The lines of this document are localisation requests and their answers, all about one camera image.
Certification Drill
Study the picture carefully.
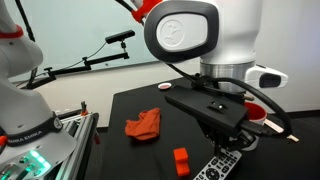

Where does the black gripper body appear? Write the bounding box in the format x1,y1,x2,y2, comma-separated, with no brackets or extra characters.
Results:
199,118,258,153

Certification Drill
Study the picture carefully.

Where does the black remote control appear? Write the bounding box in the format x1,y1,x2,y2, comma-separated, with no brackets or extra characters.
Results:
193,148,243,180

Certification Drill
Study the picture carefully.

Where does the orange block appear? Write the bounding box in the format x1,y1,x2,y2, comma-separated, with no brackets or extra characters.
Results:
172,147,191,177

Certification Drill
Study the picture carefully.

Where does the white mug red interior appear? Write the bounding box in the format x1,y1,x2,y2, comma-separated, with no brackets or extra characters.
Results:
242,101,268,152

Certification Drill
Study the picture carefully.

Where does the long thin marker stick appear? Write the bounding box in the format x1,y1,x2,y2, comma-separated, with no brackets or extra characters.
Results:
263,118,300,143

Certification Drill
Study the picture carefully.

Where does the small red white dish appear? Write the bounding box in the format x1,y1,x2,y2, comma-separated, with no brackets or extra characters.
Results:
157,82,173,91

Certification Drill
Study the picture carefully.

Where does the orange cloth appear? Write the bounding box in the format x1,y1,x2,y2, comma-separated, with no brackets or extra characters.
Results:
124,107,162,141

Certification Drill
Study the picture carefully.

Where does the orange black clamp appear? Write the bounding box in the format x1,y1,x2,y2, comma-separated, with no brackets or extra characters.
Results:
79,100,90,117

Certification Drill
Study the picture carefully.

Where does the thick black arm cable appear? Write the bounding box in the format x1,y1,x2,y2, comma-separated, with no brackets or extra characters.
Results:
166,63,293,138

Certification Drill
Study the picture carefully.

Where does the black stereo camera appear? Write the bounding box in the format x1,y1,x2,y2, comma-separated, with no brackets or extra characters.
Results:
104,29,136,45

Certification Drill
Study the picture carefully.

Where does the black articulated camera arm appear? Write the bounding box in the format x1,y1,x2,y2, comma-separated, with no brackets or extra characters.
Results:
22,41,131,91

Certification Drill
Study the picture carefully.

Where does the aluminium profile frame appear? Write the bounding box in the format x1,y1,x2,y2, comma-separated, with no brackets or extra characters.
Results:
49,111,100,180

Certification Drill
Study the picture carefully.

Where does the red cable strap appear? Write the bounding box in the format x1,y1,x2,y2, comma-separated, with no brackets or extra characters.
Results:
131,0,163,24
0,25,25,40

